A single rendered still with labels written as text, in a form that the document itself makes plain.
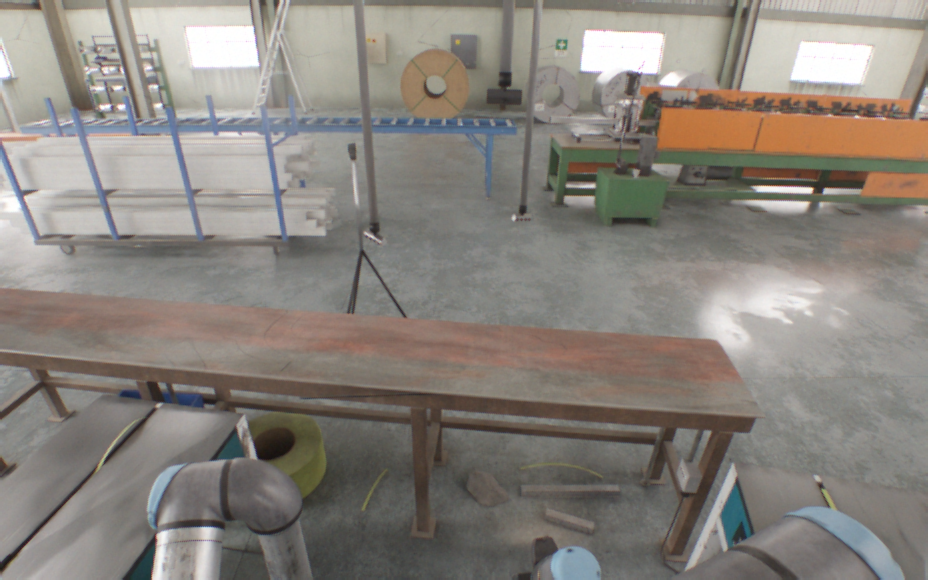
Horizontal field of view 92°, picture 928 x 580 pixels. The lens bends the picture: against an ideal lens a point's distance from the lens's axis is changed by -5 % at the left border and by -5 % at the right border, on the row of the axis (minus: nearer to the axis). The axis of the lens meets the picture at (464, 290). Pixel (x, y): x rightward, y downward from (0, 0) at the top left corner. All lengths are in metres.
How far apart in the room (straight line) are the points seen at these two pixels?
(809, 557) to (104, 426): 1.88
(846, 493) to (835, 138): 5.80
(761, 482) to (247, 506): 1.40
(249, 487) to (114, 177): 4.33
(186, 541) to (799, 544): 0.92
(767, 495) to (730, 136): 5.25
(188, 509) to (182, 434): 0.78
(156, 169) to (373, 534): 3.67
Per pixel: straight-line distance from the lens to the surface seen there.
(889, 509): 1.89
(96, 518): 1.70
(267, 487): 1.05
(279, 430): 2.55
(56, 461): 1.94
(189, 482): 1.07
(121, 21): 9.30
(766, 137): 6.75
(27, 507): 1.84
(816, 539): 0.59
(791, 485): 1.78
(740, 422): 1.87
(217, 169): 4.65
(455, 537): 2.26
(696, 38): 14.83
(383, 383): 1.71
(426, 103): 11.31
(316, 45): 13.98
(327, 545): 2.30
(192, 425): 1.84
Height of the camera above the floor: 1.89
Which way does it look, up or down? 29 degrees down
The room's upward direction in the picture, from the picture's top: 1 degrees clockwise
